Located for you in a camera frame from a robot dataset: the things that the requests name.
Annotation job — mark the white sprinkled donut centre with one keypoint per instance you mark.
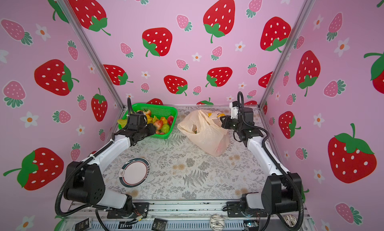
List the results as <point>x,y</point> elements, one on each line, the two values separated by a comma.
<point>217,222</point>

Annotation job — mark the red yellow fake apple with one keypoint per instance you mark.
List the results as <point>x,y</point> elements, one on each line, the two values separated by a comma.
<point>158,124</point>

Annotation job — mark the yellow green fake starfruit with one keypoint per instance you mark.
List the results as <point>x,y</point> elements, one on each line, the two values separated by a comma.
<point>122,123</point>

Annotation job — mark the white sprinkled donut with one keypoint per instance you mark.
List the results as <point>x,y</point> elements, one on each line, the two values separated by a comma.
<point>291,220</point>
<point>217,222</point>

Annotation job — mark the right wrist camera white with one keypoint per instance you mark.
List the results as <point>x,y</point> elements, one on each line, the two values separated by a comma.
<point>234,106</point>

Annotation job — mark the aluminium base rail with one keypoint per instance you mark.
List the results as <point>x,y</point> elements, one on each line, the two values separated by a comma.
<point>182,215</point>

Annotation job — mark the black square tag centre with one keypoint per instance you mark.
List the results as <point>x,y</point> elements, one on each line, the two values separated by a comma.
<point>159,225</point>

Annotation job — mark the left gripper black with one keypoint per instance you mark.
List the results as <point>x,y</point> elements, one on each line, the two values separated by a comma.
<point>152,130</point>

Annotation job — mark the round white plate dark rim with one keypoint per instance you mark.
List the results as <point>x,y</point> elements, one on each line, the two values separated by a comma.
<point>134,172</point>

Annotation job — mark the black square tag left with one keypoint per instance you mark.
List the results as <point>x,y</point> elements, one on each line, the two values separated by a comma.
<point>84,225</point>

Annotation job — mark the aluminium frame post right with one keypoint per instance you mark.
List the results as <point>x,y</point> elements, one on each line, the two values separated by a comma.
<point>296,30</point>

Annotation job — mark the black square tag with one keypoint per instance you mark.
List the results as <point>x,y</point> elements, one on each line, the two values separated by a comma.
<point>84,225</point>
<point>159,225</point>

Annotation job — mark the white sprinkled donut right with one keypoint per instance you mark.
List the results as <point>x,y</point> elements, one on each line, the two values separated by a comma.
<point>291,220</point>

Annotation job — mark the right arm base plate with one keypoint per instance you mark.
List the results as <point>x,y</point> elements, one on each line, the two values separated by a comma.
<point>239,210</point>

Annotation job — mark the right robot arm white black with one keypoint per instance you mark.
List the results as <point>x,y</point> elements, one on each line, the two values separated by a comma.
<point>282,189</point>

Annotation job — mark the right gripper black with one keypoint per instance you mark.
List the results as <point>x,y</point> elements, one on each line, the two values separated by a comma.
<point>226,122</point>

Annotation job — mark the aluminium frame post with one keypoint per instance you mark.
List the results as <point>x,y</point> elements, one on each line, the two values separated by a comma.
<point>78,29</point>
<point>296,30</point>

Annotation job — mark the aluminium frame post left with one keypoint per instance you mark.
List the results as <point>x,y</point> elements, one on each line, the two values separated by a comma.
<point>78,29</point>

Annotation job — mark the banana print plastic bag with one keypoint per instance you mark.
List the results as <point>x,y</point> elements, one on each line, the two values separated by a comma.
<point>204,128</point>

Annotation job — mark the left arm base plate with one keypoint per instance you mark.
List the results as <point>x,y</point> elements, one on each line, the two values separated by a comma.
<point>136,210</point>

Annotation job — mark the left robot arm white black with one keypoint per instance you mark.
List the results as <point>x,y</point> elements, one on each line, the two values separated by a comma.
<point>84,180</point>

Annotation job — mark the green plastic fruit basket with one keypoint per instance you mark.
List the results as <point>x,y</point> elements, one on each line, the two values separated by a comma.
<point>159,111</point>

